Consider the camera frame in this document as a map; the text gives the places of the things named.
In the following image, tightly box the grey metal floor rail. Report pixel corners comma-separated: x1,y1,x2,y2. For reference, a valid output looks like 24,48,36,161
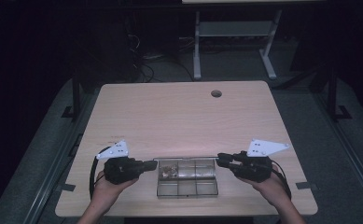
21,91,93,224
311,91,363,216

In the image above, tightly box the white metal table frame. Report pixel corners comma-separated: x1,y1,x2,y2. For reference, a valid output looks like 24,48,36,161
182,0,284,80

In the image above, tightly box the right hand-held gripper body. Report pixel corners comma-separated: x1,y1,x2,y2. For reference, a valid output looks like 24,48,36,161
231,138,290,183

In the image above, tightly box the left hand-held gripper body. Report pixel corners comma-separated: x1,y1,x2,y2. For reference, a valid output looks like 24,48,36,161
96,139,145,185

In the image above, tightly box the black metal stand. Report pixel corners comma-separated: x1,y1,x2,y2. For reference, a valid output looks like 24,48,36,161
61,70,84,123
325,63,354,123

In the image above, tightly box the tangle of black floor cables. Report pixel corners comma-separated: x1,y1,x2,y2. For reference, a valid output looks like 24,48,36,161
124,29,196,84

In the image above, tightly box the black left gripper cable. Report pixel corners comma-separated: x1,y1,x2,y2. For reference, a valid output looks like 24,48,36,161
89,146,112,201

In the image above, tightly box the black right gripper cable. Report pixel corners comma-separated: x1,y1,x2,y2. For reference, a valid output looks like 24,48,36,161
271,160,292,201

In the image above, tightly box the person's left hand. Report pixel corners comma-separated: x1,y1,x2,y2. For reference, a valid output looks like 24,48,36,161
90,170,140,215

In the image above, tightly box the clear plastic compartment box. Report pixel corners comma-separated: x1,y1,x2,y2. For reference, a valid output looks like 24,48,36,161
156,156,219,200

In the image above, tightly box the person's right hand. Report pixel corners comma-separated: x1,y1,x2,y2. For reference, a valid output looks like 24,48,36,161
241,164,292,209

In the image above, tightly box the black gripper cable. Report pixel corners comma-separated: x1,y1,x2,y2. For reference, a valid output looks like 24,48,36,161
89,146,112,201
271,160,292,201

